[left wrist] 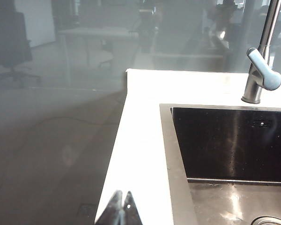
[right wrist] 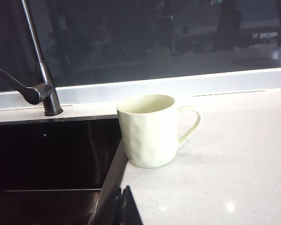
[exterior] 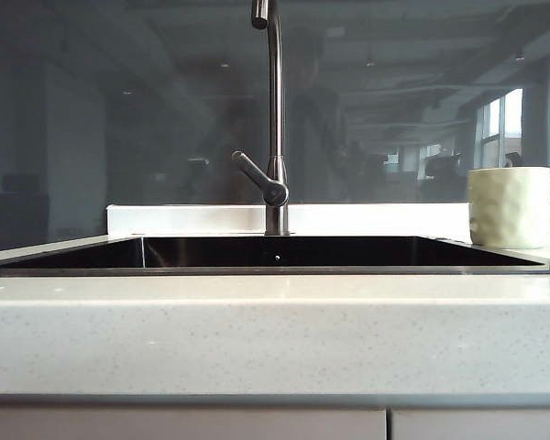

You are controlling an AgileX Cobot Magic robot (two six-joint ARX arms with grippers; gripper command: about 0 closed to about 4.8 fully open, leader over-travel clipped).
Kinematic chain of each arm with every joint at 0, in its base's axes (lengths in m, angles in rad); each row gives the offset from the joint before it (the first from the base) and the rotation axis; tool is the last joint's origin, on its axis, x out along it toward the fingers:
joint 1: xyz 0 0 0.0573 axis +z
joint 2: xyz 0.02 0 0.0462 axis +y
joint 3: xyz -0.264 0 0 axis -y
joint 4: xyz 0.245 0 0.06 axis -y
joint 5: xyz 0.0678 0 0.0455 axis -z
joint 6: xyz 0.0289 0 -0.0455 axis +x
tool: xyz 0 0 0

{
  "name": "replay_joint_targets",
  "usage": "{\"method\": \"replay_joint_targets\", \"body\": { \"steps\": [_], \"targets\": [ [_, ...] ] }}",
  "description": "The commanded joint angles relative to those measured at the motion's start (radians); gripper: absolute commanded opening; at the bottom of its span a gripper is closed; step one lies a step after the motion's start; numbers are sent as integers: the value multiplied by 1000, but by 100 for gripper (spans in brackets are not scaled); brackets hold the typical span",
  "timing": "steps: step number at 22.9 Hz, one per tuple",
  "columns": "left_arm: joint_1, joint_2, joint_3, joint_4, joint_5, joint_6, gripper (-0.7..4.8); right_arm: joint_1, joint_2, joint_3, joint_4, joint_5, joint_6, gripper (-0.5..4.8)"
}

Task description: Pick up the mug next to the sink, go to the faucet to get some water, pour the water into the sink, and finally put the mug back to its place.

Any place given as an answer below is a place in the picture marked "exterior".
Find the steel gooseneck faucet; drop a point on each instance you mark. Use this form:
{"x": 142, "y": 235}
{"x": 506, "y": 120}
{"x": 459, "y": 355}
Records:
{"x": 277, "y": 114}

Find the dark glass backsplash panel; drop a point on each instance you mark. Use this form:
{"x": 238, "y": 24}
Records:
{"x": 119, "y": 114}

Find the black sink basin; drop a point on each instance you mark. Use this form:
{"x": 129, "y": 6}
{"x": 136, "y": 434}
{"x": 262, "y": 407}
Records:
{"x": 302, "y": 252}

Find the grey cabinet door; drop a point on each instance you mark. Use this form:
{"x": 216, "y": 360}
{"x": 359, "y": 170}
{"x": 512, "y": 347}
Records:
{"x": 165, "y": 426}
{"x": 486, "y": 426}

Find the pale green ceramic mug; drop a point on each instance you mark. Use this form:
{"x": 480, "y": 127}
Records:
{"x": 509, "y": 206}

